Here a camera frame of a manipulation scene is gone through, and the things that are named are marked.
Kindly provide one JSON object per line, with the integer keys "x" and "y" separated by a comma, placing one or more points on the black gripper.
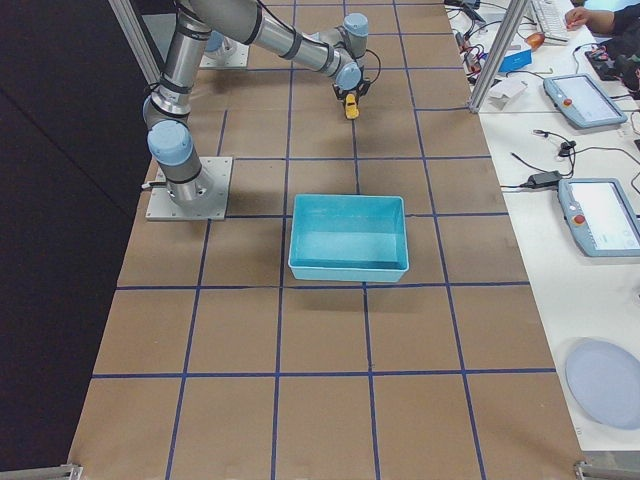
{"x": 351, "y": 91}

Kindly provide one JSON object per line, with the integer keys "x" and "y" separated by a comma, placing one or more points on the yellow toy beetle car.
{"x": 351, "y": 108}

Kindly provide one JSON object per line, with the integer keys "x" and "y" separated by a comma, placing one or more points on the light blue plastic bin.
{"x": 348, "y": 238}

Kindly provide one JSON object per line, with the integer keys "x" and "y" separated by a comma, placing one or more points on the white folded paper box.
{"x": 505, "y": 92}

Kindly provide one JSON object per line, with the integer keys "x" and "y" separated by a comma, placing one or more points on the blue and white box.
{"x": 515, "y": 60}

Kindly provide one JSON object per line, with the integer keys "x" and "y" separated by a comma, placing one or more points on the black power adapter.
{"x": 544, "y": 180}

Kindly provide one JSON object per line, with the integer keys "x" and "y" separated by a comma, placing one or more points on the far grey teach pendant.
{"x": 582, "y": 101}

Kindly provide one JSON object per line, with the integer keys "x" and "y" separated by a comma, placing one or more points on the grey teach pendant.
{"x": 599, "y": 217}
{"x": 582, "y": 101}

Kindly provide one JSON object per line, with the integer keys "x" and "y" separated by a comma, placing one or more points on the near grey teach pendant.
{"x": 599, "y": 217}

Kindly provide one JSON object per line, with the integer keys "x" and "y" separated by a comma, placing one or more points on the round light blue plate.
{"x": 604, "y": 380}

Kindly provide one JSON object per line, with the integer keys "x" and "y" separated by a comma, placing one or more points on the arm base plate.
{"x": 205, "y": 198}
{"x": 223, "y": 53}

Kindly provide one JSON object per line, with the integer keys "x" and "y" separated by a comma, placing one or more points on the aluminium frame post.
{"x": 505, "y": 40}

